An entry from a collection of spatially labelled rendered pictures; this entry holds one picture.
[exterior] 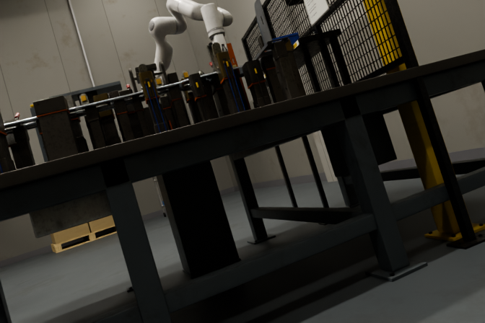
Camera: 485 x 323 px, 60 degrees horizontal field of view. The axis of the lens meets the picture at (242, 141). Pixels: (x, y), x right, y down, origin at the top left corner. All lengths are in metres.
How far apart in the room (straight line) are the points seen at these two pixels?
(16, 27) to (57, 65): 1.15
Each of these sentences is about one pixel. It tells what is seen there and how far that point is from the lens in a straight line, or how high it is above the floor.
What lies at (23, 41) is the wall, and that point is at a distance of 10.41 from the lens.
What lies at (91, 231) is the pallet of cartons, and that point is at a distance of 8.53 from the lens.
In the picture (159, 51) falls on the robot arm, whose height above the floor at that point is 1.32.
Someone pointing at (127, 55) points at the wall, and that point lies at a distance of 10.19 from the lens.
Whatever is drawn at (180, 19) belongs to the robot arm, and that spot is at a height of 1.43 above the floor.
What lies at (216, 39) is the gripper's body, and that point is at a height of 1.16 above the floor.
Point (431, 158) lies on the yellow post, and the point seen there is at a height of 0.33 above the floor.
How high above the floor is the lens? 0.53
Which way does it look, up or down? 3 degrees up
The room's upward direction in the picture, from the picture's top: 17 degrees counter-clockwise
